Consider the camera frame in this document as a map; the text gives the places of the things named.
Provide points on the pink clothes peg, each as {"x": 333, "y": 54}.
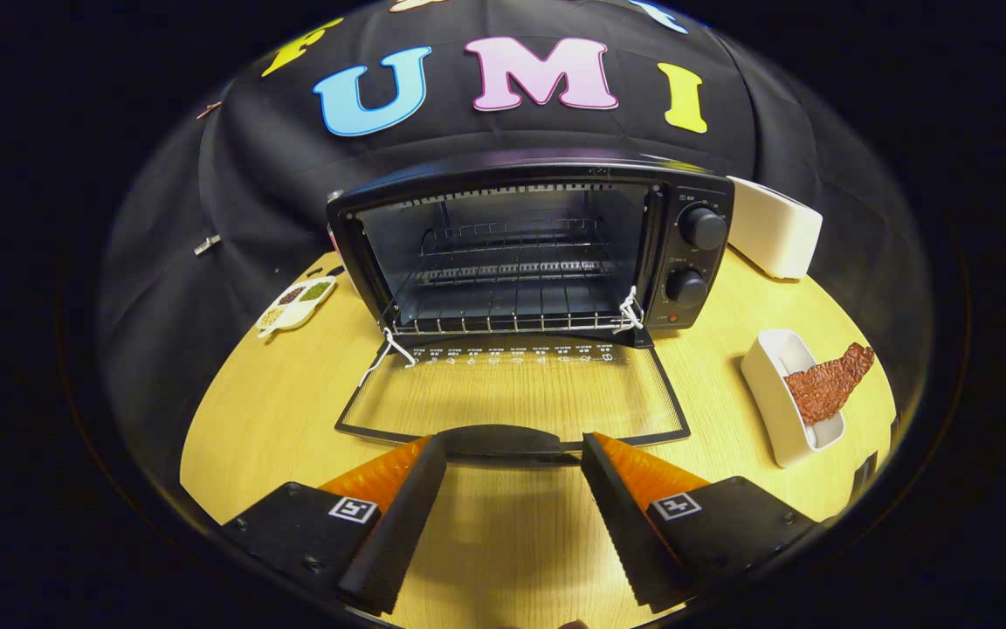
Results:
{"x": 209, "y": 110}

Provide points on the divided dish of beans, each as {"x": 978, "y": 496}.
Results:
{"x": 293, "y": 306}

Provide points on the black toaster oven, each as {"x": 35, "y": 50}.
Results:
{"x": 702, "y": 269}

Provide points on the brown meat piece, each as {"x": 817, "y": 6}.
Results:
{"x": 826, "y": 389}

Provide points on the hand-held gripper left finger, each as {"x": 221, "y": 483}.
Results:
{"x": 403, "y": 524}

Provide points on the white pop-up toaster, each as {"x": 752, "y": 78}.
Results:
{"x": 774, "y": 227}

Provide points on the white rectangular dish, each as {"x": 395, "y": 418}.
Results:
{"x": 769, "y": 393}

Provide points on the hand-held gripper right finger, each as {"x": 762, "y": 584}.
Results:
{"x": 625, "y": 524}

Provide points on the black backdrop cloth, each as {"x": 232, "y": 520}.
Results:
{"x": 512, "y": 140}

